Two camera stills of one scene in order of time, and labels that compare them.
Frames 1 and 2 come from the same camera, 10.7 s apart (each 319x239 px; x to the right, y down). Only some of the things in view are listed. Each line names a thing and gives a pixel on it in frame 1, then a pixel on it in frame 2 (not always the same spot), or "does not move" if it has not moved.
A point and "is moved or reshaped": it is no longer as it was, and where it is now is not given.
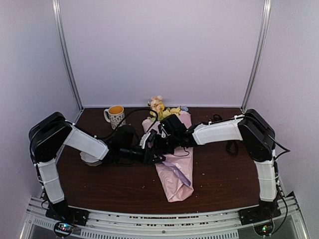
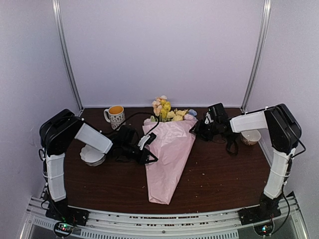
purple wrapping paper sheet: (177, 169) is moved or reshaped
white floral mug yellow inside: (114, 114) does not move
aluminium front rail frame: (38, 223) does not move
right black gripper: (158, 146) → (199, 130)
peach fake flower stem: (154, 102) is moved or reshaped
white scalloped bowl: (90, 160) does not move
